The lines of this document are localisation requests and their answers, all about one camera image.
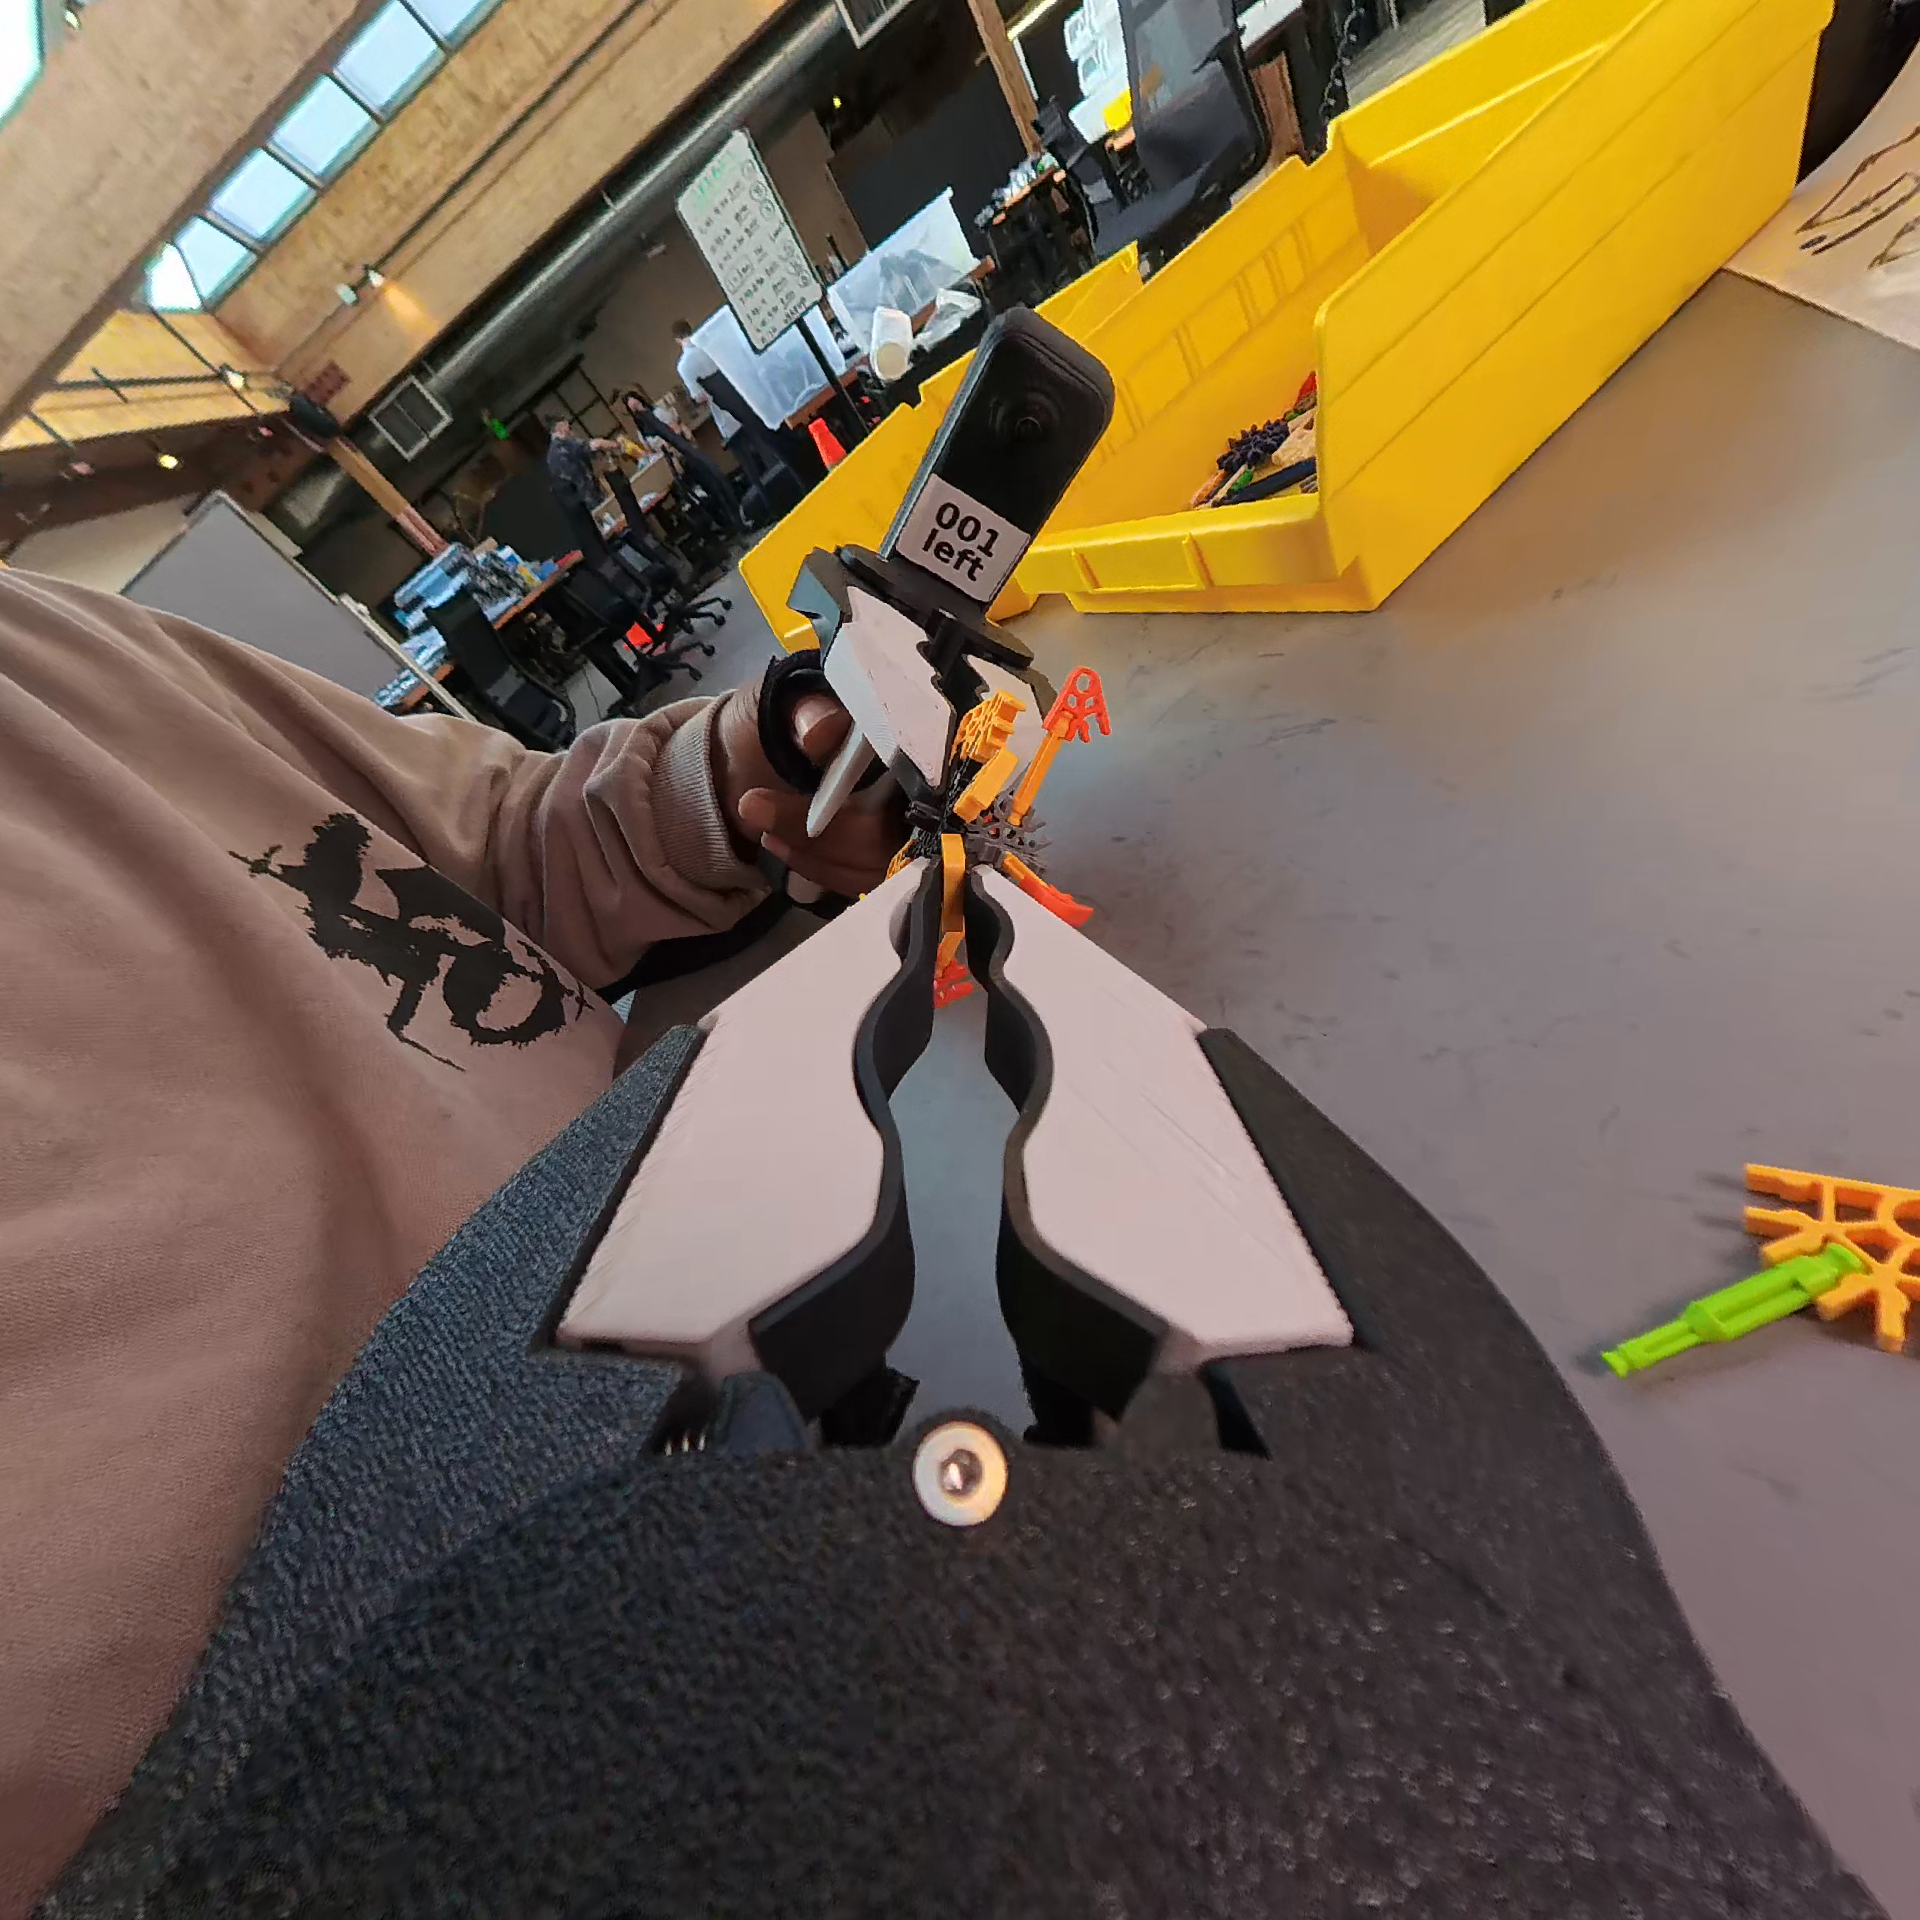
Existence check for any person's torso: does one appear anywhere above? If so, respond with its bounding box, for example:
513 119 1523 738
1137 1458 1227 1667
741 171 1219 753
0 568 782 1907

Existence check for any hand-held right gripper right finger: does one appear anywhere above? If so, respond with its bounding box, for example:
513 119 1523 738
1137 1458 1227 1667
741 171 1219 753
966 866 1356 1444

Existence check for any large blue green toy assembly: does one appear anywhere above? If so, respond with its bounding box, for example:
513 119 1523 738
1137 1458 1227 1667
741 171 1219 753
1601 1160 1920 1379

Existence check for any pile of toy parts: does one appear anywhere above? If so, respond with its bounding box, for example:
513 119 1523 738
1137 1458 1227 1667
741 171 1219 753
1189 373 1326 512

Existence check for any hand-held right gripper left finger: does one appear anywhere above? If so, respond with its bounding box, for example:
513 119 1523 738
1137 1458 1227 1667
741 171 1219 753
556 866 922 1434

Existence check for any person's left forearm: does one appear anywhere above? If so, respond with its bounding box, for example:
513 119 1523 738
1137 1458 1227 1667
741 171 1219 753
382 689 782 992

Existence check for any person's left hand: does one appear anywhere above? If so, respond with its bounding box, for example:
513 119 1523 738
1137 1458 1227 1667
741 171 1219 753
736 681 910 904

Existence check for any black office chair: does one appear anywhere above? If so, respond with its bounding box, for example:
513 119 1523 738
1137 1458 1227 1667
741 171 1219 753
1118 0 1277 249

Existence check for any yellow plastic bin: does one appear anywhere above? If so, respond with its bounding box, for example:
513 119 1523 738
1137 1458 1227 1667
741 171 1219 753
739 245 1146 653
1018 0 1840 616

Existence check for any yellow black toy wheel assembly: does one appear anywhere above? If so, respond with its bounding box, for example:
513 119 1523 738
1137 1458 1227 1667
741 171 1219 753
885 667 1116 1011

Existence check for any grey partition panel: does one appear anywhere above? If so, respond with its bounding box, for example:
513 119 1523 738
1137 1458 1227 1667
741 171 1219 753
124 491 452 723

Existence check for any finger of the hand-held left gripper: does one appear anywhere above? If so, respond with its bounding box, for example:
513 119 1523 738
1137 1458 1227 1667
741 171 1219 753
819 586 980 801

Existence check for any whiteboard on stand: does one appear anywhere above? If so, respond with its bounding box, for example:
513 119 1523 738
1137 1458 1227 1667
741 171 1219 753
674 130 828 356

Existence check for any white instruction sheet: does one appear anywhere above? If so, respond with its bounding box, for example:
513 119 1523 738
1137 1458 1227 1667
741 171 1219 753
1722 83 1920 356

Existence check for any grey desk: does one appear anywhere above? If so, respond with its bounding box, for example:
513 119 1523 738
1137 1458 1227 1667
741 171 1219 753
616 271 1920 1920

